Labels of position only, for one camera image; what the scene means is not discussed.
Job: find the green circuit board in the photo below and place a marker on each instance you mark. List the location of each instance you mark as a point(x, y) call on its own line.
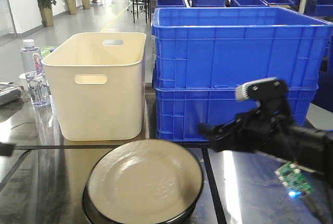
point(293, 180)

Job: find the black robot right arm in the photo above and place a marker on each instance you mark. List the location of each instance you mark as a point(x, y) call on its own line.
point(312, 149)

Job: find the clear water bottle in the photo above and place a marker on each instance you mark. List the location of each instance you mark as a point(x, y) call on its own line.
point(34, 73)

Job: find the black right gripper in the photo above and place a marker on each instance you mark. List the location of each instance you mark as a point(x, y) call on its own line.
point(260, 129)

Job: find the plant in tan pot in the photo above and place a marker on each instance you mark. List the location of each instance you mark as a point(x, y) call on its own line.
point(45, 7)

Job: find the cream plastic storage basket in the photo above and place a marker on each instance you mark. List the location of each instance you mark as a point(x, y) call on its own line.
point(97, 84)

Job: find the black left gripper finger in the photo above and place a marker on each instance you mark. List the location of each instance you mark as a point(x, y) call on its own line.
point(7, 149)

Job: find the beige plate black rim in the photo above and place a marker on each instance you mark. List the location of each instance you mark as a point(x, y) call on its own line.
point(150, 177)
point(95, 213)

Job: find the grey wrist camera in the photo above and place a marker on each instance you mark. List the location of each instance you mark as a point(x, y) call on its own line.
point(261, 89)

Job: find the stacked blue crate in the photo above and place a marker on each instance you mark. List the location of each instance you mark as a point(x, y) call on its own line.
point(180, 111)

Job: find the large blue plastic bin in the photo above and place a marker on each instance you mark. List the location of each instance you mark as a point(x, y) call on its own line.
point(215, 48)

